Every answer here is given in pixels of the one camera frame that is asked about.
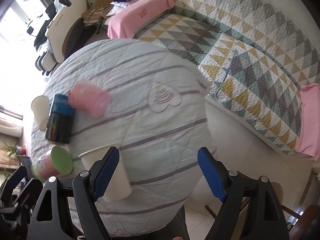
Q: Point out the white paper cup lying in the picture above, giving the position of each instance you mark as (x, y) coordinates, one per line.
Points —
(40, 107)

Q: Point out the pink translucent plastic cup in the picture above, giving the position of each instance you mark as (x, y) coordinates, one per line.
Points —
(89, 99)

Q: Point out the pink cloth on sofa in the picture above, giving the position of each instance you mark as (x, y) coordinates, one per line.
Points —
(308, 142)

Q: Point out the white massage chair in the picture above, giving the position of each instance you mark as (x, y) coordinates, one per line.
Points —
(59, 34)

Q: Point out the black blue CoolTowel can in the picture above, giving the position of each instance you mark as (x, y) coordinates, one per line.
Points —
(60, 121)

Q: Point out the triangle patterned quilted sofa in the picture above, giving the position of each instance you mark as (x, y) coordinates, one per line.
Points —
(254, 56)

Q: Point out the pink green lidded canister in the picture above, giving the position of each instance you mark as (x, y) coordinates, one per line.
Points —
(56, 162)

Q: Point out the striped grey tablecloth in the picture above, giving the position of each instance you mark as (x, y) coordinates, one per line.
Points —
(156, 118)

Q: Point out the white paper cup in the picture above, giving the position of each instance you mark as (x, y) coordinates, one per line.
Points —
(119, 185)
(40, 107)

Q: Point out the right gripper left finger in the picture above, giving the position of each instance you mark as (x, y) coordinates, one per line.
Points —
(51, 217)

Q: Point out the pink towel on armrest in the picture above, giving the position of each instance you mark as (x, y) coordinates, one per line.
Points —
(126, 23)

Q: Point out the white patterned pillow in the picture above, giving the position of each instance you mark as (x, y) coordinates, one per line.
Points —
(118, 7)

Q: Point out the potted green plant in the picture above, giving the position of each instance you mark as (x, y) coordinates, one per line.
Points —
(13, 150)

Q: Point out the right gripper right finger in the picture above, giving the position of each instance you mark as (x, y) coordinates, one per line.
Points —
(264, 217)

